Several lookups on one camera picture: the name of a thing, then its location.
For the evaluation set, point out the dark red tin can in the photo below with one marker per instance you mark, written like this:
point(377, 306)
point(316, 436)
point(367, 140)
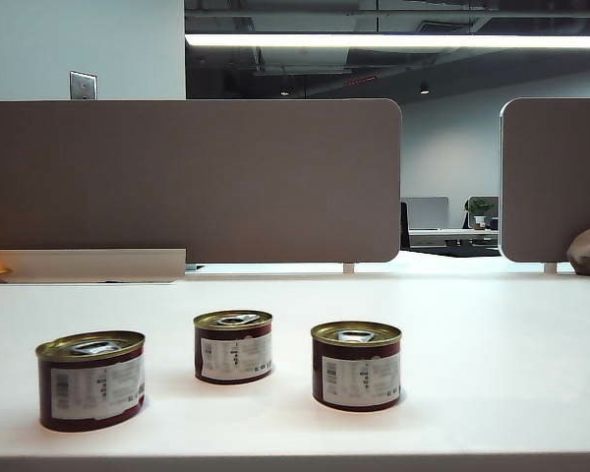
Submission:
point(91, 383)
point(233, 351)
point(356, 373)

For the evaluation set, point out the white divider foot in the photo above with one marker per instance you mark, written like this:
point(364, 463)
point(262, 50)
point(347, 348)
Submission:
point(349, 268)
point(549, 268)

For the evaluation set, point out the black office chair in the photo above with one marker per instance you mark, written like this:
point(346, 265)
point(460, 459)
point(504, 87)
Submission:
point(404, 226)

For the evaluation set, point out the wide brown desk divider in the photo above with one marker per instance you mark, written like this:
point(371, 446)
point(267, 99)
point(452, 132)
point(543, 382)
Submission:
point(192, 177)

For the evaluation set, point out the grey distant desk divider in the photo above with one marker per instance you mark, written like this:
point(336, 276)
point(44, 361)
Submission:
point(427, 212)

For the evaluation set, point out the white distant desk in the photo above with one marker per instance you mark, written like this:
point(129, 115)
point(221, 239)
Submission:
point(447, 232)

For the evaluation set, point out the green potted plant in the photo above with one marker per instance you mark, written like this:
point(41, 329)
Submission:
point(480, 209)

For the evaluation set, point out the black ceiling spot lamp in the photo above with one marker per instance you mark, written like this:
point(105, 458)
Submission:
point(424, 90)

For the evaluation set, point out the white desk shelf box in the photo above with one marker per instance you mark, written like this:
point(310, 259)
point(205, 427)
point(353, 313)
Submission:
point(98, 265)

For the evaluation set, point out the long ceiling light strip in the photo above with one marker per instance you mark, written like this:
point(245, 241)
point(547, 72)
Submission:
point(398, 41)

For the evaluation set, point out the narrow brown desk divider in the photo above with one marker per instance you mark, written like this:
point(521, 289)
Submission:
point(555, 177)

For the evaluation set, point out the brown cloth bag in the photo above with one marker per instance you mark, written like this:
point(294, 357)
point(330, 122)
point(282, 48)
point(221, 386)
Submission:
point(587, 251)

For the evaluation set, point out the metal wall switch plate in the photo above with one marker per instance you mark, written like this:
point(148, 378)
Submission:
point(83, 86)

